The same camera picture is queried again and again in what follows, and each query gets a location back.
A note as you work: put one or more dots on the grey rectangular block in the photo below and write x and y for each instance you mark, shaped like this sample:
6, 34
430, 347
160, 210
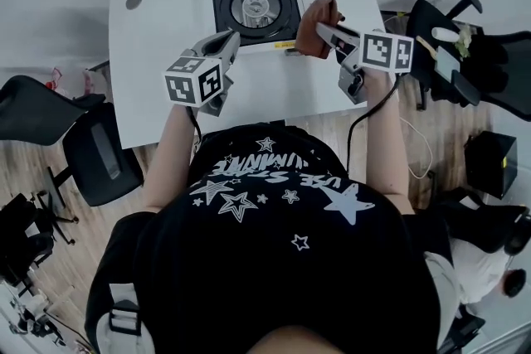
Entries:
446, 64

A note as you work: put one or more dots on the green leafy bunch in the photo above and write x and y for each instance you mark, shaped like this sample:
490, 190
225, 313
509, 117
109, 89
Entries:
464, 40

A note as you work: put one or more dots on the grey round table grommet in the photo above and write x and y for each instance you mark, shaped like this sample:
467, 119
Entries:
134, 1

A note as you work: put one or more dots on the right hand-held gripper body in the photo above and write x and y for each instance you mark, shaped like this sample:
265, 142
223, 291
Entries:
386, 54

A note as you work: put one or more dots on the white cylinder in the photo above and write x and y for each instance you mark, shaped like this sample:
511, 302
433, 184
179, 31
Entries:
445, 34

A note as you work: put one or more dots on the person's left forearm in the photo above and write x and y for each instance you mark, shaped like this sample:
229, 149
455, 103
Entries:
168, 161

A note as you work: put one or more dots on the black office chair with headrest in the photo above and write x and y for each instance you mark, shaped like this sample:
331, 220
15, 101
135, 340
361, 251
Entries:
498, 87

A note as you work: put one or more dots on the person's head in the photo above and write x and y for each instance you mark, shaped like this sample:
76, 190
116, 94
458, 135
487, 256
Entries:
296, 344

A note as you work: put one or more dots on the brown knitted cloth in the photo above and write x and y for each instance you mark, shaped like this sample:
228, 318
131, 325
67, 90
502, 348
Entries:
311, 29

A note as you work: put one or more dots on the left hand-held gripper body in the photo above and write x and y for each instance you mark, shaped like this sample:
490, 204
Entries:
191, 83

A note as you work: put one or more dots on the black box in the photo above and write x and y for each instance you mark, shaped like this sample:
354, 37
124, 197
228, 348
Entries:
485, 166

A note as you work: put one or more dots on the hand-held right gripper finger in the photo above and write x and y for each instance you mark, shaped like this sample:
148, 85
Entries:
338, 36

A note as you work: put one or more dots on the black mesh office chair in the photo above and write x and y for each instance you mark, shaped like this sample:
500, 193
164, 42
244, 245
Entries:
99, 161

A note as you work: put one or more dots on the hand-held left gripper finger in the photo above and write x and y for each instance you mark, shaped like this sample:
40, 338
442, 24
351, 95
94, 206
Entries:
230, 50
207, 45

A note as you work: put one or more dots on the black star-print T-shirt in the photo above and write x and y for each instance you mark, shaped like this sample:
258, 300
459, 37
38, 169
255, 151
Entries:
269, 282

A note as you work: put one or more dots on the cluttered white desk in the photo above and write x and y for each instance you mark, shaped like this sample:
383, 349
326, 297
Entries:
20, 319

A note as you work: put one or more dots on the clear plastic bag red print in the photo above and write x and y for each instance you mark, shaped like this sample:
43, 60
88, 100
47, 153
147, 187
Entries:
56, 74

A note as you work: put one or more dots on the person's right forearm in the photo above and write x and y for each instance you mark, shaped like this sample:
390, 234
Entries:
388, 145

